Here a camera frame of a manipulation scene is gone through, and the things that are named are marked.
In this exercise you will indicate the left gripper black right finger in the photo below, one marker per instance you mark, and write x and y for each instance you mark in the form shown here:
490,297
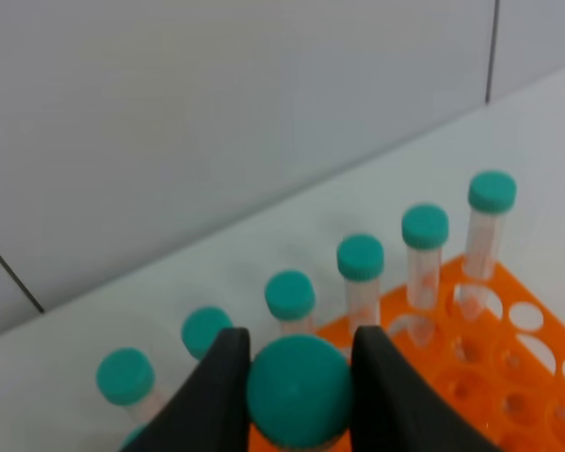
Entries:
394,408

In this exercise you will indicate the back-row test tube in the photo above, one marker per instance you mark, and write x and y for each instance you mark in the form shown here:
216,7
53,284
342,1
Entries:
201,328
425,229
290,298
360,261
125,378
491,196

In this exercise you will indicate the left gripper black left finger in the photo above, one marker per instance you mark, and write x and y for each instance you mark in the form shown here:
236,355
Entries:
209,411

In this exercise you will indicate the orange test tube rack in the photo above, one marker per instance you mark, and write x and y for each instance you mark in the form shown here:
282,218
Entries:
505,371

